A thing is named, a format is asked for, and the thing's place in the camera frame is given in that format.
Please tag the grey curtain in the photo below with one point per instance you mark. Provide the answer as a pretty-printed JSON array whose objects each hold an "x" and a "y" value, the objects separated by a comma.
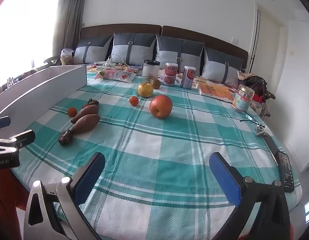
[{"x": 68, "y": 25}]

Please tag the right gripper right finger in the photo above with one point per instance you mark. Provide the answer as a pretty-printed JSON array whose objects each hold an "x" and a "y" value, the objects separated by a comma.
[{"x": 272, "y": 220}]

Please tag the white foam box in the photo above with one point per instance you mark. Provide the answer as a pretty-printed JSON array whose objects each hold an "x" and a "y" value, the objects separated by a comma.
[{"x": 27, "y": 100}]

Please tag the brown handbag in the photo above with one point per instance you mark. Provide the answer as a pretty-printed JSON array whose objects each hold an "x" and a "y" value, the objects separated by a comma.
[{"x": 256, "y": 83}]

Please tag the white power strip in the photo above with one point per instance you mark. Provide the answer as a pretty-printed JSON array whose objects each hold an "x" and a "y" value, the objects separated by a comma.
[{"x": 108, "y": 63}]

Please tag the red white carton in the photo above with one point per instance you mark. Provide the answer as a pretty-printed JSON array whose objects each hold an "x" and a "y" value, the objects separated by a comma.
[
  {"x": 170, "y": 73},
  {"x": 188, "y": 77}
]

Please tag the floral snack packet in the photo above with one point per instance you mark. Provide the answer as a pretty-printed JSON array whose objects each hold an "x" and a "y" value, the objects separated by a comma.
[{"x": 115, "y": 74}]

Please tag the dark brown headboard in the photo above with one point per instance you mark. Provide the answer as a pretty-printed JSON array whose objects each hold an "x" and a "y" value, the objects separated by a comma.
[{"x": 169, "y": 31}]

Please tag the key bunch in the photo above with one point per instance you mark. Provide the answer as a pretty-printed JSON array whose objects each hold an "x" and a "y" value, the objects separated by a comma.
[{"x": 260, "y": 129}]

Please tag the red apple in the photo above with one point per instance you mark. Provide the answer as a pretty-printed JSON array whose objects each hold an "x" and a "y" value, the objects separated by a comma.
[{"x": 161, "y": 106}]

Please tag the colourful snack canister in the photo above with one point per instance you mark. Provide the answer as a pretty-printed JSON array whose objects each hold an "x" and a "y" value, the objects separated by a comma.
[{"x": 242, "y": 98}]

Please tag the grey cushion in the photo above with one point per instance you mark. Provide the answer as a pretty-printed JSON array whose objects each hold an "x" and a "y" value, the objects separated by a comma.
[
  {"x": 221, "y": 67},
  {"x": 179, "y": 51},
  {"x": 92, "y": 50},
  {"x": 133, "y": 48}
]

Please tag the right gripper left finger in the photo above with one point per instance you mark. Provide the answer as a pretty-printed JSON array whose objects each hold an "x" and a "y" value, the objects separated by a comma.
[{"x": 41, "y": 220}]

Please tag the white jar black lid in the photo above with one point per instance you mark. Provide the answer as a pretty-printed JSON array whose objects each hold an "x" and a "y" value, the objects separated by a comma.
[{"x": 150, "y": 68}]

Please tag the sweet potato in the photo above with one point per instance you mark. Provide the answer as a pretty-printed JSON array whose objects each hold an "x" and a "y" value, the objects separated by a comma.
[
  {"x": 85, "y": 124},
  {"x": 90, "y": 109}
]

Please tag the dark mangosteen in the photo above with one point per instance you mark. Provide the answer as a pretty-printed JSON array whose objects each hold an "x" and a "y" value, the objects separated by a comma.
[
  {"x": 91, "y": 102},
  {"x": 65, "y": 137}
]

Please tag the small orange tangerine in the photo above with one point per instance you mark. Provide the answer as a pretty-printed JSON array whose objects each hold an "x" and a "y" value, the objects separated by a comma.
[
  {"x": 72, "y": 111},
  {"x": 133, "y": 100}
]

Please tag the black smartphone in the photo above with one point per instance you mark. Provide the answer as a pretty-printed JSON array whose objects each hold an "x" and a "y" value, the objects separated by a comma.
[{"x": 285, "y": 171}]

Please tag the black remote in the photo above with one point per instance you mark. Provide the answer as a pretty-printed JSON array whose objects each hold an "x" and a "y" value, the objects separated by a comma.
[{"x": 272, "y": 147}]

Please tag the brown kiwi fruit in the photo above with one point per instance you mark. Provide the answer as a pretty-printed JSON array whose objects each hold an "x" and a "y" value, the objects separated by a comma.
[{"x": 155, "y": 83}]

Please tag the yellow apple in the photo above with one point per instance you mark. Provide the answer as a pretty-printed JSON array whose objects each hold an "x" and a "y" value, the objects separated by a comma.
[{"x": 145, "y": 90}]

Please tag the red white carton right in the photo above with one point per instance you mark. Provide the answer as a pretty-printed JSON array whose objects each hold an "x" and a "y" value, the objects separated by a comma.
[{"x": 188, "y": 77}]

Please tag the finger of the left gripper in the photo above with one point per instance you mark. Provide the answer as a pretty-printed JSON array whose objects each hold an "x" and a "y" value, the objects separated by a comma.
[
  {"x": 4, "y": 121},
  {"x": 25, "y": 138}
]

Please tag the orange book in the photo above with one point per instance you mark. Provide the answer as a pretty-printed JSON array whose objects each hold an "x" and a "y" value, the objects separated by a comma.
[{"x": 215, "y": 91}]

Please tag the teal plaid tablecloth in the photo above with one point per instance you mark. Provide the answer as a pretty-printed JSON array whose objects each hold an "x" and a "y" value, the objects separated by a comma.
[{"x": 157, "y": 183}]

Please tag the red white carton left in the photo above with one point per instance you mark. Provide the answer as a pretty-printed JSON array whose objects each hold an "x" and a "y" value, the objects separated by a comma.
[{"x": 170, "y": 73}]

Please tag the clear bag of snacks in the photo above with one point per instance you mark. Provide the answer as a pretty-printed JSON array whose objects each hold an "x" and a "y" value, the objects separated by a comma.
[{"x": 66, "y": 56}]

